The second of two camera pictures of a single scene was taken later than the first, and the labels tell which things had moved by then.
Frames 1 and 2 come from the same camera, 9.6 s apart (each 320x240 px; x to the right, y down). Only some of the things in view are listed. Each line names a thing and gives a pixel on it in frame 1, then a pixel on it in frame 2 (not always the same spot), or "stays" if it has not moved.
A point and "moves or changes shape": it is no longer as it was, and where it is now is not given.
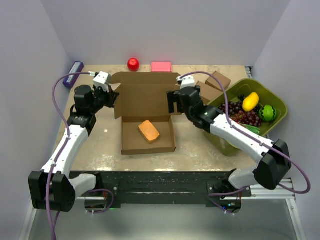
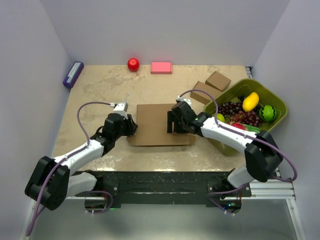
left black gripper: [111, 96] -> [131, 126]
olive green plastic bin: [267, 95] stays
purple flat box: [70, 80] stays
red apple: [133, 64] stays
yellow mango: [250, 102] stays
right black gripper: [173, 97] -> [171, 118]
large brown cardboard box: [143, 106] moves or changes shape
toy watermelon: [267, 113] stays
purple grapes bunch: [239, 115] stays
